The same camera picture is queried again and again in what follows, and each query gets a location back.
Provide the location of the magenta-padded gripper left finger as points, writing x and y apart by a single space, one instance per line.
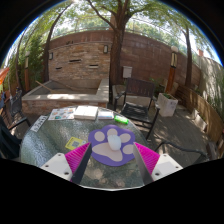
55 165

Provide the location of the grey electrical box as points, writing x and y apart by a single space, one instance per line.
127 72

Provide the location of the large forked tree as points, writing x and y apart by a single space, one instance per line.
115 60

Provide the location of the white planter box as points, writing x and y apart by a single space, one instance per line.
167 106

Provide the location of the green packet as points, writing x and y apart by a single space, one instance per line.
121 119

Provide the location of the wooden lamp post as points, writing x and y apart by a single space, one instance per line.
27 73
172 70

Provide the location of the black metal armchair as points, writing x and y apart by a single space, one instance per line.
186 146

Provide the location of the yellow square card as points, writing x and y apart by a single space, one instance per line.
76 143

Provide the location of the black mesh chair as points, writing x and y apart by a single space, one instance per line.
15 103

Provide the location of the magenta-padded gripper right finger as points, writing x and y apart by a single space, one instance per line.
166 165

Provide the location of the stone water basin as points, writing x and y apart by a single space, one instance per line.
63 97

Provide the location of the small white book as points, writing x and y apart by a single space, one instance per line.
105 115

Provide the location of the orange umbrella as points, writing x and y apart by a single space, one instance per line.
4 75

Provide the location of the brown slatted chair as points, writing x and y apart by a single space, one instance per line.
136 111

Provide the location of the thin tree by fence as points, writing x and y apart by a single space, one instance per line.
188 60

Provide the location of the black-and-white printed leaflet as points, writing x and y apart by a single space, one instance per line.
38 123

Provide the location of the thin leaning tree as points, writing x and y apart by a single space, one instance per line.
46 60

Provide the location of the black wall lamp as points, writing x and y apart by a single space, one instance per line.
51 56
105 49

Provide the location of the purple paw-print mouse pad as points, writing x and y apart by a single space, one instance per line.
100 151

